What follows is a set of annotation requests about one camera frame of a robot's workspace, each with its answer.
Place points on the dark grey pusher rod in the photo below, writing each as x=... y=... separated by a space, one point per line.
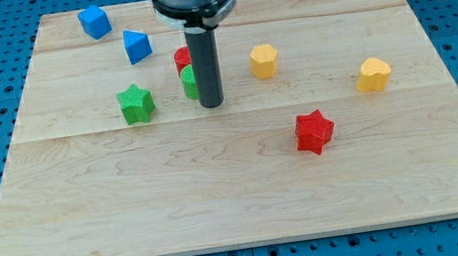
x=206 y=68

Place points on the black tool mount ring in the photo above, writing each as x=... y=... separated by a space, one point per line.
x=194 y=20

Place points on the green circle block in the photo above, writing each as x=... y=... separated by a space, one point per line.
x=189 y=82

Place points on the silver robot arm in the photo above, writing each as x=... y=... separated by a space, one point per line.
x=198 y=19

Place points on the red circle block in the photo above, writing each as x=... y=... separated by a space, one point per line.
x=181 y=58

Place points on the blue triangle block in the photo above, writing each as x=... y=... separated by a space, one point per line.
x=136 y=45

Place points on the yellow hexagon block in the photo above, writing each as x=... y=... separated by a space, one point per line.
x=263 y=59

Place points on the green star block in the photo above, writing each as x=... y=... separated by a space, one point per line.
x=136 y=104

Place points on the blue cube block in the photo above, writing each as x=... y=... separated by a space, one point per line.
x=95 y=22

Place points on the red star block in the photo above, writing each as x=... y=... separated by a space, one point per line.
x=313 y=131

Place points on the wooden board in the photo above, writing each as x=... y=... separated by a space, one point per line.
x=80 y=181

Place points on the yellow heart block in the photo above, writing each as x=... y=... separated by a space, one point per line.
x=374 y=75

